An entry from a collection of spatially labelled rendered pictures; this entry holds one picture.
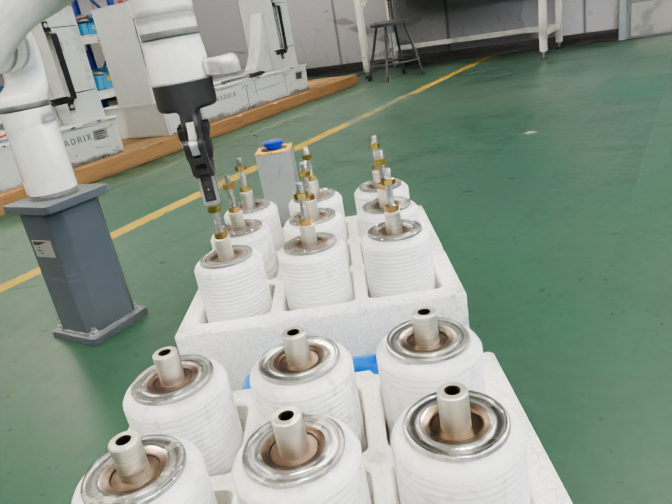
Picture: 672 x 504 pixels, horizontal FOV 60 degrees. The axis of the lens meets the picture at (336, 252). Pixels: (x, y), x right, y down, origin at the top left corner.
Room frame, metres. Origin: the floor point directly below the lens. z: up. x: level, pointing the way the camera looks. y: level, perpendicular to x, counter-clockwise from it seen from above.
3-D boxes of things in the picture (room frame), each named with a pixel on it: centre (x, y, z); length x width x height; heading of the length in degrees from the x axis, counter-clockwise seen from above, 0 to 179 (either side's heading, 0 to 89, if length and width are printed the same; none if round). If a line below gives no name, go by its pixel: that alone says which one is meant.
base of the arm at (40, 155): (1.15, 0.53, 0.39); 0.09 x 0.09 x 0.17; 56
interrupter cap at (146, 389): (0.46, 0.17, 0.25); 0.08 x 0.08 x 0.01
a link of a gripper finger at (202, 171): (0.74, 0.15, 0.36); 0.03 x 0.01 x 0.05; 6
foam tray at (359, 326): (0.87, 0.03, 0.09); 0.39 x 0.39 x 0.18; 87
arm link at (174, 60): (0.76, 0.13, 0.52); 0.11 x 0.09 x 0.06; 96
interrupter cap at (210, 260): (0.76, 0.15, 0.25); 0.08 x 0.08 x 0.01
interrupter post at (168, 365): (0.46, 0.17, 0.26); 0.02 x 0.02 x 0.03
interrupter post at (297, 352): (0.46, 0.05, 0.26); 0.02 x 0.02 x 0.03
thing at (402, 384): (0.45, -0.07, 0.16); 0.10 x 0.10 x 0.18
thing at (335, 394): (0.46, 0.05, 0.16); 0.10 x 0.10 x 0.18
